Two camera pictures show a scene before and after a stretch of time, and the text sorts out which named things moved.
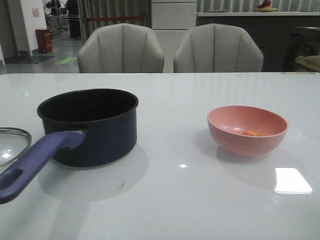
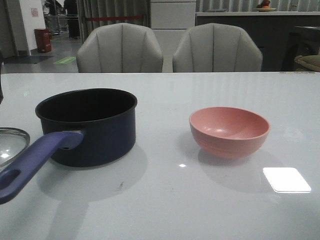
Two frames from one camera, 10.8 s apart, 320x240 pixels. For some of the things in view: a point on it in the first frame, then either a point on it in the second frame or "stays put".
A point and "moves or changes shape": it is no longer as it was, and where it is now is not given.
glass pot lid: [14, 142] stays put
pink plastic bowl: [247, 131] moves or changes shape
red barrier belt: [115, 18] stays put
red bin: [44, 40] stays put
